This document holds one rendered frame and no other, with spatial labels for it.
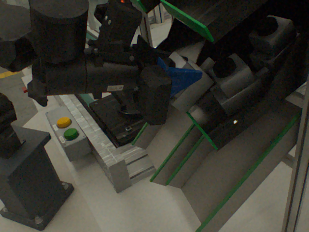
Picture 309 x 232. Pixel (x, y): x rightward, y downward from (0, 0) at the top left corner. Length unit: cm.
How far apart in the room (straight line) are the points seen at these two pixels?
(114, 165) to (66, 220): 19
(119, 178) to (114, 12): 53
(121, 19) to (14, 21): 14
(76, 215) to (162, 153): 29
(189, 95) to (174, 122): 26
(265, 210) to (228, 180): 23
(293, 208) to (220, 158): 15
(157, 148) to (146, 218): 18
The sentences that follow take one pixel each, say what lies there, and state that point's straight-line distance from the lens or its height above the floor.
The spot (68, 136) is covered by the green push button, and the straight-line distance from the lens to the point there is 91.
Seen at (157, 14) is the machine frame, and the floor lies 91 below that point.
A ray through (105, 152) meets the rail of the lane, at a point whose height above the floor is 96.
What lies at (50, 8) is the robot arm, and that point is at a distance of 33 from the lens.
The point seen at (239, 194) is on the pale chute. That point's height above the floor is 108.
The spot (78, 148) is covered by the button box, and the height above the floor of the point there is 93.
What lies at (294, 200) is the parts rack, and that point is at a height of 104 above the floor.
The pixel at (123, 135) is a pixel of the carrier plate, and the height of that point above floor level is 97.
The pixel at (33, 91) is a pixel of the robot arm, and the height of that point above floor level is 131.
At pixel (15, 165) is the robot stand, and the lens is 74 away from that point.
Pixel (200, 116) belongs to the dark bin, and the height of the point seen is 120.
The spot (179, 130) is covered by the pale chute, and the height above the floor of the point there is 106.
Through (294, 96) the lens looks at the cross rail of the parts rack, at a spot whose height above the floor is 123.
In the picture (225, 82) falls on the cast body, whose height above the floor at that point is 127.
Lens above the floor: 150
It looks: 37 degrees down
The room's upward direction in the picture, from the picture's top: 11 degrees counter-clockwise
